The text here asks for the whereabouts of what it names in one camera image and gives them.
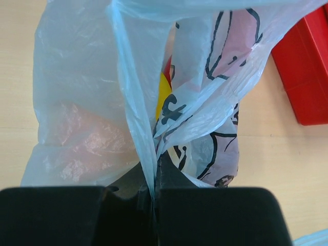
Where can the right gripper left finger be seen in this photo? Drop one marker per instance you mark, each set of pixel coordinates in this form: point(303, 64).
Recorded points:
point(79, 215)

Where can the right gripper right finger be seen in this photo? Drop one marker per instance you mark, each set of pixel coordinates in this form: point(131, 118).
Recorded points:
point(189, 215)

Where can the light blue plastic bag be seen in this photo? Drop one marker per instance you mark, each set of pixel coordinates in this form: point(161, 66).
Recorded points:
point(119, 83)

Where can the red plastic tray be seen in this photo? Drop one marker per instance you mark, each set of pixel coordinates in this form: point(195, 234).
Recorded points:
point(301, 60)

